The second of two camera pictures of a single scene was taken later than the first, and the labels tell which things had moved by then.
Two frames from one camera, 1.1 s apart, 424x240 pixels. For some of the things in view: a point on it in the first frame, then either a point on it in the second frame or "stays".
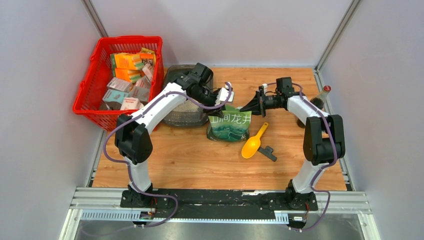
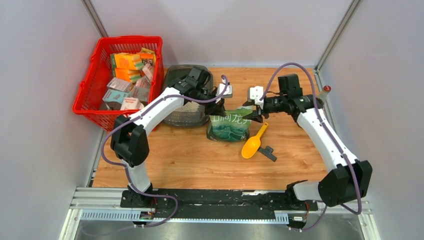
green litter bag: (234, 126) stays
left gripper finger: (218, 113) stays
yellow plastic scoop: (252, 146) stays
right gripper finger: (254, 105) → (258, 118)
